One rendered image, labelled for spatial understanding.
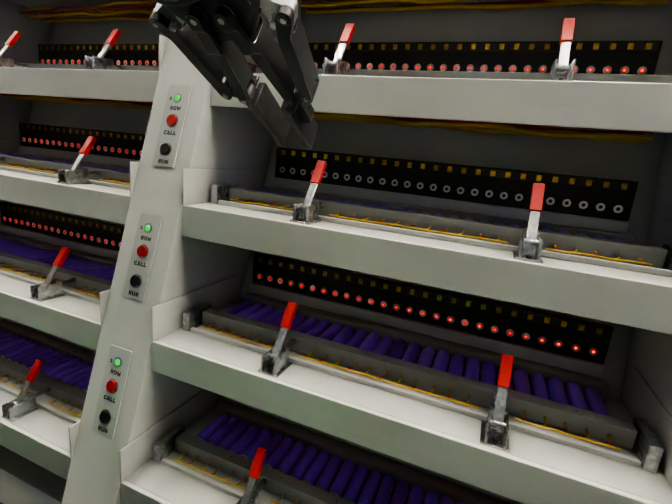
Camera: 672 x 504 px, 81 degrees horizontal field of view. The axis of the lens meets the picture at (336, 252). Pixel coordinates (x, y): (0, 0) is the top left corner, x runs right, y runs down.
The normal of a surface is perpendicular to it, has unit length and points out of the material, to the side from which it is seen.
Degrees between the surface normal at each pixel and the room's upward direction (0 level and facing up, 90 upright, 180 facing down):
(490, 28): 90
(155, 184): 90
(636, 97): 107
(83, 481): 90
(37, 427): 17
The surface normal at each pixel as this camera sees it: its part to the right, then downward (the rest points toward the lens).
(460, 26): -0.33, -0.11
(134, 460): 0.92, 0.18
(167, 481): 0.10, -0.97
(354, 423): -0.37, 0.18
